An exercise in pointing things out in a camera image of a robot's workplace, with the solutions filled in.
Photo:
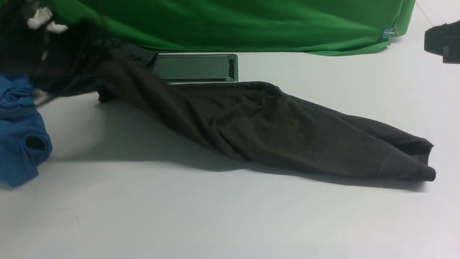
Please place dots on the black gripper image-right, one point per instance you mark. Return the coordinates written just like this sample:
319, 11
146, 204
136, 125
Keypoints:
444, 40

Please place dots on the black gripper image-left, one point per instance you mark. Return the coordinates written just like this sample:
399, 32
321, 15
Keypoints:
22, 47

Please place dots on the dark gray long-sleeve top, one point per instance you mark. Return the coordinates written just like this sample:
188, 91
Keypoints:
247, 121

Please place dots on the white crumpled garment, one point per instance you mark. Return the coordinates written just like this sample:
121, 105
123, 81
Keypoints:
43, 18

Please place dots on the blue binder clip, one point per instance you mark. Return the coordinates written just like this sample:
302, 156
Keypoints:
389, 34

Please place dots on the blue t-shirt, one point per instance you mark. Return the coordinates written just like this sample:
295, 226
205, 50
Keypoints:
24, 141

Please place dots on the dark teal crumpled garment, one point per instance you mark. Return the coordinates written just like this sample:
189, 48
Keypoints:
135, 53

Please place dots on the green backdrop cloth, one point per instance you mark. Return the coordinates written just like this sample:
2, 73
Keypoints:
321, 27

